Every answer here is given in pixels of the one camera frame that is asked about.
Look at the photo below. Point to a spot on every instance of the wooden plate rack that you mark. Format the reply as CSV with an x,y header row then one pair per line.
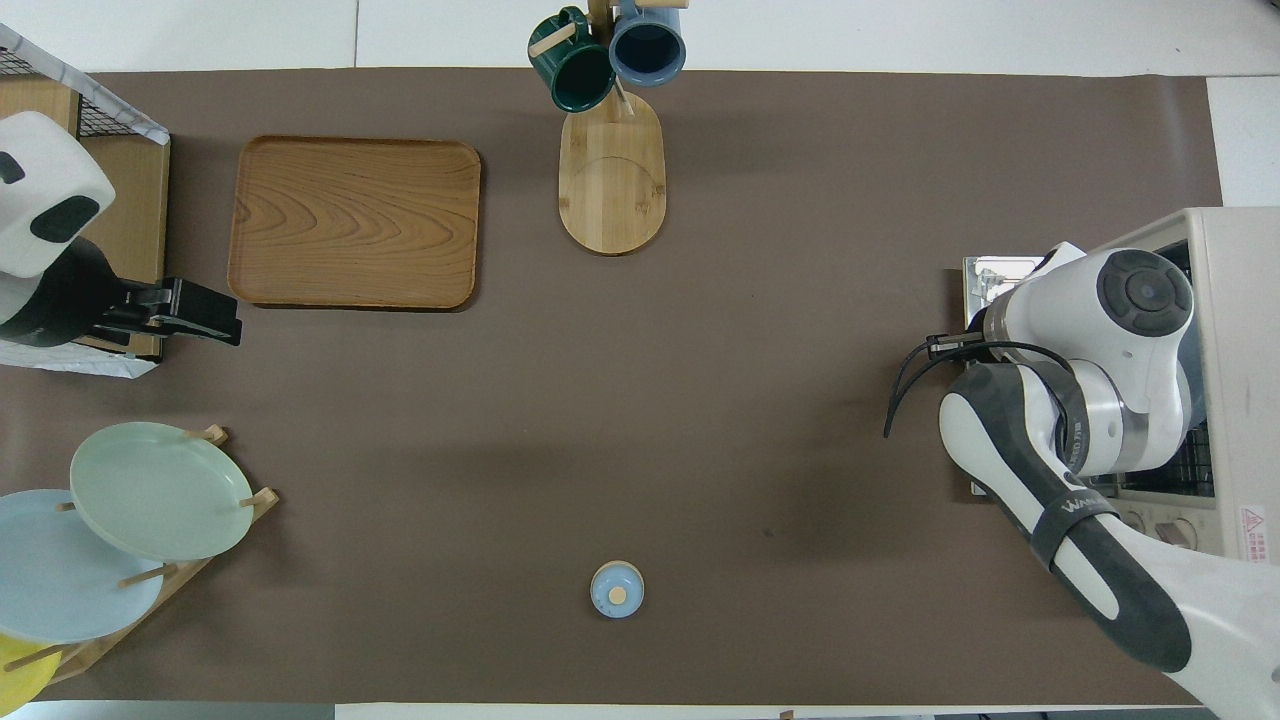
x,y
262,498

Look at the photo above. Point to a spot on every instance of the wooden shelf box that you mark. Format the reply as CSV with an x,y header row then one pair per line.
x,y
135,210

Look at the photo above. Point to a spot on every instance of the light blue plate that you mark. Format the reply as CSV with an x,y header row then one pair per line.
x,y
60,580

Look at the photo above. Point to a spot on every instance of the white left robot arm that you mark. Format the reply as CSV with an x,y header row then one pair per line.
x,y
40,190

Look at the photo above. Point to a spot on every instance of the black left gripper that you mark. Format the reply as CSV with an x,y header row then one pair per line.
x,y
80,310

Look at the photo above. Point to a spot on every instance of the yellow plate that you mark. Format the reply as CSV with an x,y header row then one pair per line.
x,y
20,680

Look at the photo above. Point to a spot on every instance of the wooden serving tray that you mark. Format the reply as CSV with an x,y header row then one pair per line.
x,y
350,220

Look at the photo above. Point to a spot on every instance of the white patterned cloth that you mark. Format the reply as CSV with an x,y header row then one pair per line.
x,y
130,122

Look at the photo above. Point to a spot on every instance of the cream toaster oven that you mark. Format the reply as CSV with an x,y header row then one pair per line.
x,y
1240,300

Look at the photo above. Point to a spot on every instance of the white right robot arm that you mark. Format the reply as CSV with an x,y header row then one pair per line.
x,y
1100,320

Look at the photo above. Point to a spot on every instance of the brown table mat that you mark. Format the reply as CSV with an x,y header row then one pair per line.
x,y
700,400

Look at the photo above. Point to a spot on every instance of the dark green mug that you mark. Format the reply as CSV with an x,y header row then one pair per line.
x,y
575,75

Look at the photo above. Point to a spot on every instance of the pale green plate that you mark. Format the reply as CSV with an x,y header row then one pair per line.
x,y
160,490

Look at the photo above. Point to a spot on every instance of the silver oven knob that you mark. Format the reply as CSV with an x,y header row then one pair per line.
x,y
1133,520
1178,535

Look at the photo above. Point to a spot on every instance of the wooden mug tree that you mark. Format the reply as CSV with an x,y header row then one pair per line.
x,y
610,190

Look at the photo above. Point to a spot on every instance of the blue mug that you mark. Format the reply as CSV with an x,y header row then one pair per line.
x,y
647,45

